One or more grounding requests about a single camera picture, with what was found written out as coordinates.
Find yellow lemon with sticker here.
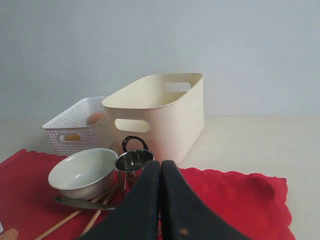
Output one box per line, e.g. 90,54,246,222
65,134,81,142

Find right wooden chopstick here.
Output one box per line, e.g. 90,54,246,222
81,187,118,236

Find silver table knife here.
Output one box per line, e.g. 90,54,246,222
54,196,116,211

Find white perforated plastic basket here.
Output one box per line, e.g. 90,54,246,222
42,96,114,156

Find wooden chopstick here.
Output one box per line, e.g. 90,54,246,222
81,187,118,236
35,183,119,240

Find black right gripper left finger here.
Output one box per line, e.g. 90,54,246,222
79,161,160,240

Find cream plastic bin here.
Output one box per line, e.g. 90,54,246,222
101,73,204,164

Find left wooden chopstick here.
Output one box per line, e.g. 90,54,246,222
35,183,119,240

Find breaded fried chicken piece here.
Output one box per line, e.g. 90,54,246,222
0,228,19,240

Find stainless steel cup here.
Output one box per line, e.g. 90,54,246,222
115,149,154,195

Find pale green ceramic bowl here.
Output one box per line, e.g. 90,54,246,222
48,148,118,201

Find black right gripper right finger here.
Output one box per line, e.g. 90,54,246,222
160,160,248,240

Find brown egg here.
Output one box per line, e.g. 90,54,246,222
86,112,104,126

